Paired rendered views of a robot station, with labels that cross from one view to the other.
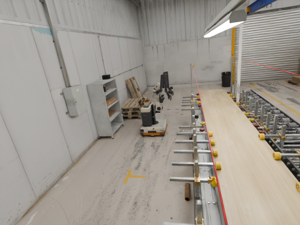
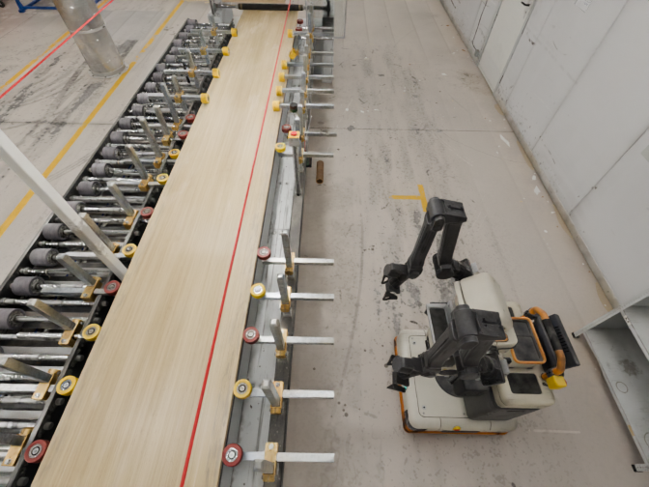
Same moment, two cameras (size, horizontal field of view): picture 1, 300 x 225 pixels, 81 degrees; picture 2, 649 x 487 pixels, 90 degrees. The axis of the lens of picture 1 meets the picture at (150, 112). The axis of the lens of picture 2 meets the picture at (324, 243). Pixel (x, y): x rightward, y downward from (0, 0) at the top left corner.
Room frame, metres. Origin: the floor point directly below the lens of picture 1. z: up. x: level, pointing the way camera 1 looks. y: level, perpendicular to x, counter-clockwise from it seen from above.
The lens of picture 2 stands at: (4.92, -1.05, 2.46)
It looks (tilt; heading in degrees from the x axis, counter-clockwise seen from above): 53 degrees down; 166
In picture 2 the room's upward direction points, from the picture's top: 1 degrees clockwise
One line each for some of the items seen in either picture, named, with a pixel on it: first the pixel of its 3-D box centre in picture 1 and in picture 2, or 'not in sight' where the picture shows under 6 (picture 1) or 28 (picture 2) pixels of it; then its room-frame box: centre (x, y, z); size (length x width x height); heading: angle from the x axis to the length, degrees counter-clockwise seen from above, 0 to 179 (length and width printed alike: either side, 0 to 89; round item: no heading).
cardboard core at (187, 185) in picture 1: (187, 191); (320, 171); (2.20, -0.43, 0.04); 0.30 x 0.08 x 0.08; 166
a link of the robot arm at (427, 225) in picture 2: (165, 83); (423, 243); (4.25, -0.46, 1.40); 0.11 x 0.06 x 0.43; 165
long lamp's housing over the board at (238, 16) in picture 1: (215, 30); not in sight; (2.58, -1.01, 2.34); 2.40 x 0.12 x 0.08; 166
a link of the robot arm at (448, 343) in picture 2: (167, 80); (444, 347); (4.67, -0.57, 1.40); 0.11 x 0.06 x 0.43; 165
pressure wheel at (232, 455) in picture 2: not in sight; (234, 455); (4.75, -1.38, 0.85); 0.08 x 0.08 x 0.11
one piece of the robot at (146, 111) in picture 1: (149, 112); (490, 359); (4.59, 0.02, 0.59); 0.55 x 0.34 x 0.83; 166
